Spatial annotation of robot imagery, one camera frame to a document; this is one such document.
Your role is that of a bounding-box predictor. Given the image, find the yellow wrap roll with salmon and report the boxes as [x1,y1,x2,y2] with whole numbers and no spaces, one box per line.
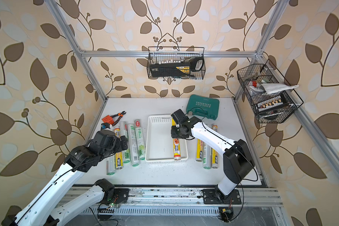
[171,118,182,161]

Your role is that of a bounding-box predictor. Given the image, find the white perforated plastic basket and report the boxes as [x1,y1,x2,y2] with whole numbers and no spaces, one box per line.
[145,115,188,163]

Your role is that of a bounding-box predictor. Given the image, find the green white wrap roll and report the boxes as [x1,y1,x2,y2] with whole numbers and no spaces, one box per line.
[134,119,146,160]
[120,121,131,163]
[127,123,139,167]

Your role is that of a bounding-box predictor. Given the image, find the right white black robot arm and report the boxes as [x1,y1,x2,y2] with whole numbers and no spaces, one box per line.
[171,109,255,201]

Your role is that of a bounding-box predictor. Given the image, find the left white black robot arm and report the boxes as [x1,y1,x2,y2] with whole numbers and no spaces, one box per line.
[1,130,128,226]

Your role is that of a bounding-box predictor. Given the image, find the yellow wrap roll left group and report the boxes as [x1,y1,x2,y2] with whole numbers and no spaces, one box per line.
[114,126,123,170]

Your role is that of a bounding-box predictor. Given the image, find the silver green wrap roll right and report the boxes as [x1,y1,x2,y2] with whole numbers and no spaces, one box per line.
[202,143,211,170]

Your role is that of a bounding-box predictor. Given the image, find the black yellow tool in basket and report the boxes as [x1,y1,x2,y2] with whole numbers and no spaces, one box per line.
[147,56,205,79]

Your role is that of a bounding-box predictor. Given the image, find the white paper in basket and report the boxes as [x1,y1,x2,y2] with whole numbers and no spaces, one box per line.
[259,83,299,94]

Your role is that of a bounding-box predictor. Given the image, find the green plastic tool case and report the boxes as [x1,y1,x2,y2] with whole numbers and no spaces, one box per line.
[186,95,220,120]

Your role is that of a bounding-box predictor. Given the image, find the orange black cutting pliers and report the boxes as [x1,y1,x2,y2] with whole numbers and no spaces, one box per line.
[111,111,126,126]

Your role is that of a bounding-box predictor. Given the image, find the drill bit set box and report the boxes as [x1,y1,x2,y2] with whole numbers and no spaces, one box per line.
[256,95,288,113]

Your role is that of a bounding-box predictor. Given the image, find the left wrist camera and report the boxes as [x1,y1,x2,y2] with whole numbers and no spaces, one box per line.
[100,122,111,130]

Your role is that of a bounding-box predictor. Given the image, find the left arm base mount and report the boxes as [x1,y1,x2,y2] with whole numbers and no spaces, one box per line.
[98,188,130,204]

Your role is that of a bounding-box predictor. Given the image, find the aluminium front rail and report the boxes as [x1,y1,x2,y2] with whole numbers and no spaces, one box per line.
[115,186,283,207]

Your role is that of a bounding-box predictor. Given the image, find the back black wire basket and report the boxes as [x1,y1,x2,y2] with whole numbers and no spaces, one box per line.
[147,46,206,80]

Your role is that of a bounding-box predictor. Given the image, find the black wire basket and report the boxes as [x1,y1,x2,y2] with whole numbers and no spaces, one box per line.
[237,59,304,123]
[147,46,206,80]

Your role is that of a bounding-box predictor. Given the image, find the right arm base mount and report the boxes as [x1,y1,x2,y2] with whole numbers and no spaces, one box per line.
[202,189,242,205]

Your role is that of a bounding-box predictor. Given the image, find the right black wire basket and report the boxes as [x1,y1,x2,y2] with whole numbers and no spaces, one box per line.
[237,59,304,123]

